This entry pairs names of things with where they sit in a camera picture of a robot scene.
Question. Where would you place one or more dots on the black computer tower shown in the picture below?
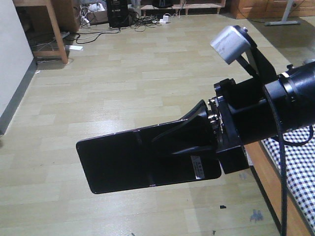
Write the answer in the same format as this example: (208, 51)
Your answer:
(117, 12)

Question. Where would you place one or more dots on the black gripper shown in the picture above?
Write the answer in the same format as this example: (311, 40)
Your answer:
(246, 118)

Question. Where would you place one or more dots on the grey table leg base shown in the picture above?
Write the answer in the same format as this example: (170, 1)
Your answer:
(284, 20)

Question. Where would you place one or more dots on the white power adapter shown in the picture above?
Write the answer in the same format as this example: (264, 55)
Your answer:
(164, 19)

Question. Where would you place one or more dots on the wooden bed frame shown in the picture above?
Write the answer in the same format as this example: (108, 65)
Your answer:
(268, 179)

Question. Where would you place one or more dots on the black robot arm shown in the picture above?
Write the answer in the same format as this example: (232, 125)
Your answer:
(291, 96)

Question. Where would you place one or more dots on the black white checkered bedsheet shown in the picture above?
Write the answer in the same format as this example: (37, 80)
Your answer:
(300, 165)

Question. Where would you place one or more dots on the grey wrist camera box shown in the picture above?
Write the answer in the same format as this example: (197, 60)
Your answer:
(230, 44)

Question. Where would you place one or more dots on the black foldable phone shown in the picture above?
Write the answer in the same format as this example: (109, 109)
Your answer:
(126, 160)

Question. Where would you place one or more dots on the wooden desk with legs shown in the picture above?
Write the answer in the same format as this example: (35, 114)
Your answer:
(53, 16)

